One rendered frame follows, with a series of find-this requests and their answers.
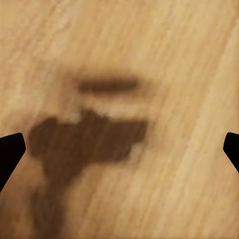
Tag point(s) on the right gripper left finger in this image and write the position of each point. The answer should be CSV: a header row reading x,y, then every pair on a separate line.
x,y
12,148

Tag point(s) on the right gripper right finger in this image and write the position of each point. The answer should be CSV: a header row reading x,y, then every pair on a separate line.
x,y
231,148

